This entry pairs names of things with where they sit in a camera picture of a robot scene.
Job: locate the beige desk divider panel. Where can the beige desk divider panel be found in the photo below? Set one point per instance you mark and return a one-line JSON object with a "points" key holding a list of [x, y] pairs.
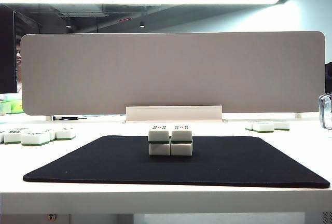
{"points": [[168, 73]]}

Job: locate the black screwdriver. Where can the black screwdriver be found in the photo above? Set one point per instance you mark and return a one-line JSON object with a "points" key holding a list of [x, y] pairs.
{"points": [[64, 118]]}

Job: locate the person in background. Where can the person in background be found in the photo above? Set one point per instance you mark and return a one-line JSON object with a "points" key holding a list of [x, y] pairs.
{"points": [[18, 55]]}

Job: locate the four-bamboo mahjong tile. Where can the four-bamboo mahjong tile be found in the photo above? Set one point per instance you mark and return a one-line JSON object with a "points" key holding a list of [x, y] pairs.
{"points": [[65, 133]]}

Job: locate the metal table bolt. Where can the metal table bolt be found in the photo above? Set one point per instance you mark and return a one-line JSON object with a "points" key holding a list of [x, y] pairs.
{"points": [[51, 217]]}

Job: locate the five-bamboo mahjong tile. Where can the five-bamboo mahjong tile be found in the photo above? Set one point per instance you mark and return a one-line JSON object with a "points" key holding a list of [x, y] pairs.
{"points": [[181, 149], [159, 149], [181, 135], [159, 135]]}

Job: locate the grey vent grille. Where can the grey vent grille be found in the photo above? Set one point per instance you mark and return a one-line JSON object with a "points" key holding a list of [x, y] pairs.
{"points": [[327, 218]]}

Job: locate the zigzag eight-bamboo mahjong tile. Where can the zigzag eight-bamboo mahjong tile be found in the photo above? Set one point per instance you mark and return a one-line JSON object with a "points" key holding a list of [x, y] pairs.
{"points": [[19, 129]]}

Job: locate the black monitor panel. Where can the black monitor panel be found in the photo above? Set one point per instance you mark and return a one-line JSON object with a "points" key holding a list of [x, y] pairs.
{"points": [[7, 53]]}

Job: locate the green white carton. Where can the green white carton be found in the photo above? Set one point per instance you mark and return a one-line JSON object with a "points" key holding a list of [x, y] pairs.
{"points": [[11, 106]]}

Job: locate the six-bamboo mahjong tile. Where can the six-bamboo mahjong tile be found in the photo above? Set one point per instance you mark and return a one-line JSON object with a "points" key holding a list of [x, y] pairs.
{"points": [[12, 138]]}

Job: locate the white divider foot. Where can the white divider foot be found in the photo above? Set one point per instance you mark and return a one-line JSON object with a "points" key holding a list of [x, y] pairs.
{"points": [[48, 118], [298, 115]]}

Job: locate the long ceiling light bar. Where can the long ceiling light bar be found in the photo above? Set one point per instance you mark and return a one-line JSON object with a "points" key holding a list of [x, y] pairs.
{"points": [[155, 0]]}

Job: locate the black rectangular mat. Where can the black rectangular mat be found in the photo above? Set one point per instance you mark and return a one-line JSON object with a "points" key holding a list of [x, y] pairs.
{"points": [[103, 167]]}

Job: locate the clear plastic container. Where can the clear plastic container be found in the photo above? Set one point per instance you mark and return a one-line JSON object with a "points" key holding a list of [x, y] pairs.
{"points": [[326, 112]]}

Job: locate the two-bamboo mahjong tile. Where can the two-bamboo mahjong tile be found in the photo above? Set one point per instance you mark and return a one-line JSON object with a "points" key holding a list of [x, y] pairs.
{"points": [[52, 135]]}

